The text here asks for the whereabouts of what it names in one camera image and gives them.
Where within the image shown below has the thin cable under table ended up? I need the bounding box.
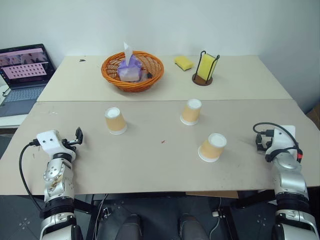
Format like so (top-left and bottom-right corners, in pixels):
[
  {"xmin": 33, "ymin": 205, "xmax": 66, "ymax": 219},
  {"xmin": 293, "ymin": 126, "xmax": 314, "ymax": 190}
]
[{"xmin": 92, "ymin": 193, "xmax": 112, "ymax": 240}]

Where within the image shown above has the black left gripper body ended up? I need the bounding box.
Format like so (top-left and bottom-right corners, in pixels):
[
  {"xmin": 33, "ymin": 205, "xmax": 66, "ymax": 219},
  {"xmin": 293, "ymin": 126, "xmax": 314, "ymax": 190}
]
[{"xmin": 60, "ymin": 138, "xmax": 82, "ymax": 152}]

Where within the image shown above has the dark rounded shape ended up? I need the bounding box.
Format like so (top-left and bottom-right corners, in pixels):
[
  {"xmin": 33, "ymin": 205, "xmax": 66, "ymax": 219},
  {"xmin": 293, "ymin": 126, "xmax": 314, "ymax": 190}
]
[
  {"xmin": 177, "ymin": 213, "xmax": 210, "ymax": 240},
  {"xmin": 119, "ymin": 214, "xmax": 143, "ymax": 240}
]

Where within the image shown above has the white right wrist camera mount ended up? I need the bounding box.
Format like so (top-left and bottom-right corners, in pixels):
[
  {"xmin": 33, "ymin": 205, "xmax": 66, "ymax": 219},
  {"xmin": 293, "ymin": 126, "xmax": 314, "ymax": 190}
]
[{"xmin": 264, "ymin": 124, "xmax": 297, "ymax": 156}]

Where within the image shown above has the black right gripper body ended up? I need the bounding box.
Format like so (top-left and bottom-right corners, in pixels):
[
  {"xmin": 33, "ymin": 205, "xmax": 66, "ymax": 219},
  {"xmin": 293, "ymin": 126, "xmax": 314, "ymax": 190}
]
[{"xmin": 259, "ymin": 132, "xmax": 275, "ymax": 152}]

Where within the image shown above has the purple tissue pack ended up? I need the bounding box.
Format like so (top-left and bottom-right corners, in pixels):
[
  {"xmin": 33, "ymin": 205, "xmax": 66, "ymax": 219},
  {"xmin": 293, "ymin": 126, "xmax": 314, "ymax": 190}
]
[{"xmin": 117, "ymin": 56, "xmax": 143, "ymax": 83}]

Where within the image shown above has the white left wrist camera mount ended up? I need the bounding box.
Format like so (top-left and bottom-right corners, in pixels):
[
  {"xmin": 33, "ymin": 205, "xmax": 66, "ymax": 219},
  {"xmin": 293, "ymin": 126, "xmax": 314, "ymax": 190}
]
[{"xmin": 36, "ymin": 129, "xmax": 77, "ymax": 159}]

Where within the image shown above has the yellow sponge with dark underside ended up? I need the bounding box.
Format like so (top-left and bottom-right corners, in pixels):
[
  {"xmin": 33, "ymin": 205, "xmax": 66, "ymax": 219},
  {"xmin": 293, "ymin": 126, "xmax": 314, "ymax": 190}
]
[{"xmin": 174, "ymin": 55, "xmax": 195, "ymax": 73}]

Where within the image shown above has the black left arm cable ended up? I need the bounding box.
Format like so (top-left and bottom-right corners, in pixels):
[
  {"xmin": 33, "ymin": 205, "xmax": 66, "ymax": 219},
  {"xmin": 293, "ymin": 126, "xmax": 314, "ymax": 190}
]
[{"xmin": 19, "ymin": 140, "xmax": 44, "ymax": 213}]

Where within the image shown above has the white cable with plug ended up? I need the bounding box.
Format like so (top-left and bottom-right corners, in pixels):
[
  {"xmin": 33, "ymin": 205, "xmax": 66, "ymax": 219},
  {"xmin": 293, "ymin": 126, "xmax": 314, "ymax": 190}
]
[{"xmin": 208, "ymin": 197, "xmax": 226, "ymax": 240}]

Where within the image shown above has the white tissue sheet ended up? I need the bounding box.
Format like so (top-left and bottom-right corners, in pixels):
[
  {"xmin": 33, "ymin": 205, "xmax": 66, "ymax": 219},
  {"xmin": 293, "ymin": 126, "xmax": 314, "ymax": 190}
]
[{"xmin": 123, "ymin": 41, "xmax": 134, "ymax": 68}]

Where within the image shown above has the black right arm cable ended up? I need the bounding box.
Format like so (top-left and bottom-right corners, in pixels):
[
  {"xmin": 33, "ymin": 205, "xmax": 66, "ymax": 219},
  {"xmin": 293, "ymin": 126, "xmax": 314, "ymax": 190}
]
[{"xmin": 252, "ymin": 121, "xmax": 305, "ymax": 163}]

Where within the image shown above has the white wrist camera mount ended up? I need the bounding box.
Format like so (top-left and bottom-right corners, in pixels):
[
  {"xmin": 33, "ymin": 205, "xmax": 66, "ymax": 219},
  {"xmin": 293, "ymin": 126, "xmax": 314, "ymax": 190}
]
[
  {"xmin": 36, "ymin": 129, "xmax": 77, "ymax": 159},
  {"xmin": 264, "ymin": 124, "xmax": 297, "ymax": 156}
]

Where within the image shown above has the orange wicker basket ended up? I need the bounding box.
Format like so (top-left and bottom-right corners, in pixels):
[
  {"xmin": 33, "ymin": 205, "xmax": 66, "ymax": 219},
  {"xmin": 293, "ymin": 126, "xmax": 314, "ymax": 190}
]
[{"xmin": 100, "ymin": 50, "xmax": 165, "ymax": 93}]

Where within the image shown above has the black wire holder brown base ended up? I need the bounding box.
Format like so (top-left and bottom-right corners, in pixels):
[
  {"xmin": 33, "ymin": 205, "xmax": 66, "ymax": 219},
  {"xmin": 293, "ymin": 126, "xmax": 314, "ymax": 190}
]
[{"xmin": 191, "ymin": 50, "xmax": 221, "ymax": 88}]

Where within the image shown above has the tan paper cup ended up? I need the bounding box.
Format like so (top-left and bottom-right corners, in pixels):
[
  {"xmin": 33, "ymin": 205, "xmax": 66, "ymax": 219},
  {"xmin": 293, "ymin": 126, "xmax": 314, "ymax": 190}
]
[
  {"xmin": 104, "ymin": 106, "xmax": 128, "ymax": 136},
  {"xmin": 197, "ymin": 132, "xmax": 228, "ymax": 164},
  {"xmin": 179, "ymin": 98, "xmax": 203, "ymax": 126}
]

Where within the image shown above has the grey laptop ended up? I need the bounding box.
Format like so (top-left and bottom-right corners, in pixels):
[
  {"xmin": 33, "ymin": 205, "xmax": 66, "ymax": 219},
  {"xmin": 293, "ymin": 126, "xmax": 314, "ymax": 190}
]
[{"xmin": 0, "ymin": 43, "xmax": 57, "ymax": 118}]

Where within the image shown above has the flat cardboard piece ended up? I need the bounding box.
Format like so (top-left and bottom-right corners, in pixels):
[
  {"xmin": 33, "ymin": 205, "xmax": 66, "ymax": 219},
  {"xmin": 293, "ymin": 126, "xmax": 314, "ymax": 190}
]
[{"xmin": 184, "ymin": 190, "xmax": 240, "ymax": 200}]

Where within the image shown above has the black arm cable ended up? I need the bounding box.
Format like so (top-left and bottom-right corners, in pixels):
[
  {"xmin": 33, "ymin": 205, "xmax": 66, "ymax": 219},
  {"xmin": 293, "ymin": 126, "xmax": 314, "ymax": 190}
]
[
  {"xmin": 19, "ymin": 140, "xmax": 44, "ymax": 213},
  {"xmin": 252, "ymin": 121, "xmax": 305, "ymax": 163}
]

